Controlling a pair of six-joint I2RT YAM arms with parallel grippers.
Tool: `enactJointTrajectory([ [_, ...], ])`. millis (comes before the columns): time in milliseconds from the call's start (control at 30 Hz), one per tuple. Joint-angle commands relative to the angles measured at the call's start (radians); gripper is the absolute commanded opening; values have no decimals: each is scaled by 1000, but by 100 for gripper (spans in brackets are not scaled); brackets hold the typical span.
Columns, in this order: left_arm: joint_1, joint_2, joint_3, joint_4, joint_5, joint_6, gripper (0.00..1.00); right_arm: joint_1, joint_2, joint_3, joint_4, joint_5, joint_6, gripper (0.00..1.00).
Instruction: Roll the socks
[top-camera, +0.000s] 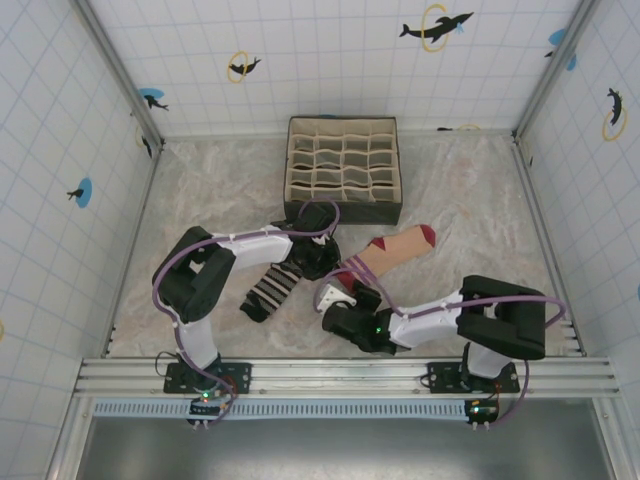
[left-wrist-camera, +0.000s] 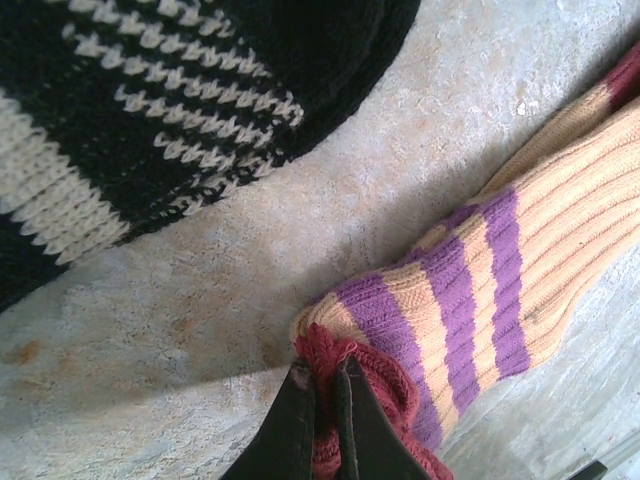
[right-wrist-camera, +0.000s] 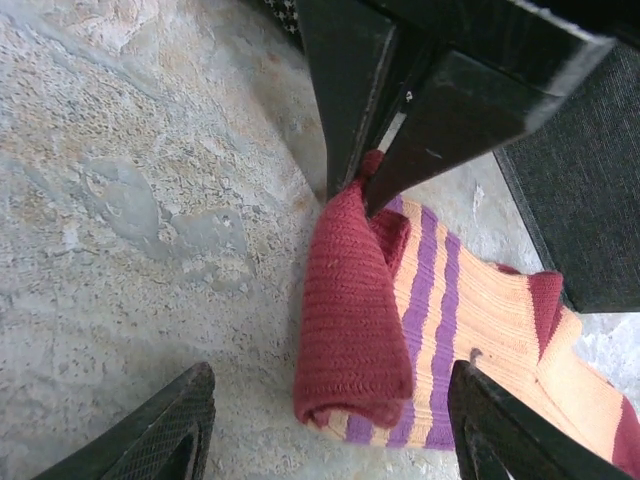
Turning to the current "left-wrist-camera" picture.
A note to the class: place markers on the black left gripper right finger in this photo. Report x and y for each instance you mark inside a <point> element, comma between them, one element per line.
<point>362,430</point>

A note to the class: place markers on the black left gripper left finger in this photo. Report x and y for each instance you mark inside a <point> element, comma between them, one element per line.
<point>295,425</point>

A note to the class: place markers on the peach sock purple maroon stripes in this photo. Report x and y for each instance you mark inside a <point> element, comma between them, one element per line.
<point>500,280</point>

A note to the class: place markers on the black white striped sock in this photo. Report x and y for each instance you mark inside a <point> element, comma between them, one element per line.
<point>150,125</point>

